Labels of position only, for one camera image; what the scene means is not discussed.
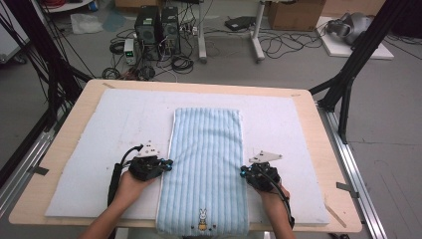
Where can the narrow black computer tower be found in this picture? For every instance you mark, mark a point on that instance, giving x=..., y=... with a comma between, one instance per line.
x=170, y=30

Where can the black tape strip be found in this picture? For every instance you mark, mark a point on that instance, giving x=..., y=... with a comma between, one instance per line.
x=38, y=170

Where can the white desk leg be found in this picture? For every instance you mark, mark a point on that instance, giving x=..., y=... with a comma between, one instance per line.
x=201, y=33
x=257, y=36

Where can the white plastic bag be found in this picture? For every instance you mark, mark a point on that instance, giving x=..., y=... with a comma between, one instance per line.
x=86, y=24

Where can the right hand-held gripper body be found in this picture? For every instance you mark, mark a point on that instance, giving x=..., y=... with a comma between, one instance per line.
x=263, y=177

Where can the blue plastic sheet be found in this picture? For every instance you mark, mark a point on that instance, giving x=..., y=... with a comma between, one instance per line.
x=114, y=20

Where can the wide black computer tower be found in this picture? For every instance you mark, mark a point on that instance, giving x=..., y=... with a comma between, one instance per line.
x=147, y=30

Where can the thin wooden stick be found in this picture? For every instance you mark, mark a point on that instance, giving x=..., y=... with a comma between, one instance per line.
x=335, y=215

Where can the white grid mat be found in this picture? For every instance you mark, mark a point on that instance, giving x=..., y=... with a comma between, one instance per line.
x=116, y=103

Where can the white floor board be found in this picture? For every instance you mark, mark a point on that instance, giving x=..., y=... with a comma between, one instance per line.
x=341, y=49

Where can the blue striped towel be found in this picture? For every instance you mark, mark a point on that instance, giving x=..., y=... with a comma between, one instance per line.
x=205, y=149

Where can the grey rounded device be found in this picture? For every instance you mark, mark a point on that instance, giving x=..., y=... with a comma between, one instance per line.
x=353, y=26

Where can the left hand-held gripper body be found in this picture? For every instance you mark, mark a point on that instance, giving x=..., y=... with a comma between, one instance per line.
x=146, y=167

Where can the grey tape strip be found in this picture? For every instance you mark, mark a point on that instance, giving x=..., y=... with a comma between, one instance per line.
x=346, y=188

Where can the large cardboard box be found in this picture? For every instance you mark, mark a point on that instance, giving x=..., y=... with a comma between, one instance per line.
x=295, y=15

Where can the aluminium rail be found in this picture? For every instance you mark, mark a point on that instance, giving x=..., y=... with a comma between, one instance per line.
x=23, y=166
x=358, y=159

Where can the black metal frame stand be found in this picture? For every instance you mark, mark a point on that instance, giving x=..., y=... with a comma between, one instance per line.
x=40, y=43
x=361, y=49

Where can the white power supply box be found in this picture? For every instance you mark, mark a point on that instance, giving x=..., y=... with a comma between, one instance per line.
x=129, y=51

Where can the person's right hand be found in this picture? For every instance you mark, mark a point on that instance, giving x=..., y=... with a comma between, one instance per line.
x=273, y=200

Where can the person's left hand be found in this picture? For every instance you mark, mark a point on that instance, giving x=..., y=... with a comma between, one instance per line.
x=131, y=191

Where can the black flat device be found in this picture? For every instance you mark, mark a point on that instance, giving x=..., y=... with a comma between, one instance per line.
x=239, y=22

